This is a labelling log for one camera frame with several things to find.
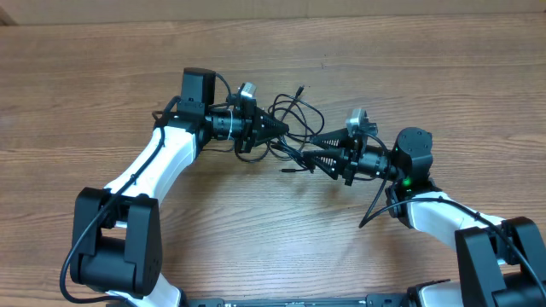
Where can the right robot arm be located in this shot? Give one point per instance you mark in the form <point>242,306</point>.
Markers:
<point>501,261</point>

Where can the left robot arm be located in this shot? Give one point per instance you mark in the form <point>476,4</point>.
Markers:
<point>117,250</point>

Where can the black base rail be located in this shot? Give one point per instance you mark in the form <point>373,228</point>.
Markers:
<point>371,300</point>

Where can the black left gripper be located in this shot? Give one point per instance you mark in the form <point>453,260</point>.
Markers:
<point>258,125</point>

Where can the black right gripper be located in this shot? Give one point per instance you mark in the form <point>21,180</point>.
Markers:
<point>343,159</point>

